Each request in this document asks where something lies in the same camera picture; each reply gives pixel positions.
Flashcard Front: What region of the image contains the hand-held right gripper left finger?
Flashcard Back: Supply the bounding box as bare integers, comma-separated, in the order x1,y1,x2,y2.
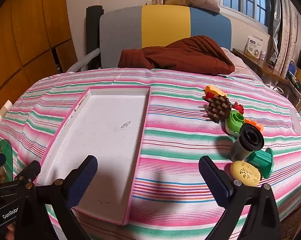
22,155,98,240

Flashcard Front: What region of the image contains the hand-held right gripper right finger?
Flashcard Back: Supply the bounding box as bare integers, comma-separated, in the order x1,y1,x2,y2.
199,156,282,240

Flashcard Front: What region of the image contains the yellow oval case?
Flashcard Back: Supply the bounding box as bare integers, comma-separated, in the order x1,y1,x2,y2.
231,160,261,187

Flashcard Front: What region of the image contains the pink cardboard tray box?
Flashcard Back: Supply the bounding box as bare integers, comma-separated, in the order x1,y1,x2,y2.
34,85,151,226

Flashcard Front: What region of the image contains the clear jar with black lid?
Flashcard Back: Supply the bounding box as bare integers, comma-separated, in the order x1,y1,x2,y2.
229,124,265,162

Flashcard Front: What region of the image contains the green plastic spool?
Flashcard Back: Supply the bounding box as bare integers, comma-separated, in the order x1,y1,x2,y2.
247,147,274,179

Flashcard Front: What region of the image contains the green plug-in device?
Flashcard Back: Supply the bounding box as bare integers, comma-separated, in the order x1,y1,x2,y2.
225,110,245,137

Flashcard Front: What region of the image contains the orange plastic piece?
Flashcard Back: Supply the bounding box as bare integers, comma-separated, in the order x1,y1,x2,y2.
244,119,263,132

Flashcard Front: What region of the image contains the brown pine cone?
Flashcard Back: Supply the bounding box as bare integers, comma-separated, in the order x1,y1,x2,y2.
206,95,232,123

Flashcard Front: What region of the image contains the yellow toy car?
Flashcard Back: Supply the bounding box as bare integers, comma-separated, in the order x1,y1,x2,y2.
206,85,227,97

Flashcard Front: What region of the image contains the striped pink green bedsheet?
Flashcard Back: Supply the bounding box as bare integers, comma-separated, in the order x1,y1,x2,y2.
0,68,301,240

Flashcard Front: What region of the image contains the pink pillow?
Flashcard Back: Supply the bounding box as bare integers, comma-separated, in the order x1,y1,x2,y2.
222,47,256,77

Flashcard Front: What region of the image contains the wooden desk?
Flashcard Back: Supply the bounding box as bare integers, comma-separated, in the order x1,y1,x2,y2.
233,48,301,105

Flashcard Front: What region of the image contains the brown quilted duvet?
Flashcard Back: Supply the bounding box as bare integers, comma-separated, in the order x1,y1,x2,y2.
118,35,235,75

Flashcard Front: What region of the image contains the wooden wardrobe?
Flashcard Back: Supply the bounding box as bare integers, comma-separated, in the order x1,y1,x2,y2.
0,0,78,120

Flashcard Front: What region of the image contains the white printed carton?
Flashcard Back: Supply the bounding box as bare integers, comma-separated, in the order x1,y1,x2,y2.
245,35,263,57

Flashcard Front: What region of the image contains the beige side curtain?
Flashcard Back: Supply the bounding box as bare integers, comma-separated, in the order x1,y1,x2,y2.
276,0,301,78

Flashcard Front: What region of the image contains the silver lining curtain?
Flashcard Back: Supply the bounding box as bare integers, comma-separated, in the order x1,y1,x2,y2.
268,0,283,63

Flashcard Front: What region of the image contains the grey yellow blue headboard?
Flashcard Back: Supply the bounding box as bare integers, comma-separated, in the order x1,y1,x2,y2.
100,5,232,68

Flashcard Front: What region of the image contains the white metal frame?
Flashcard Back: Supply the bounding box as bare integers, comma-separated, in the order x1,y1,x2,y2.
67,47,101,72

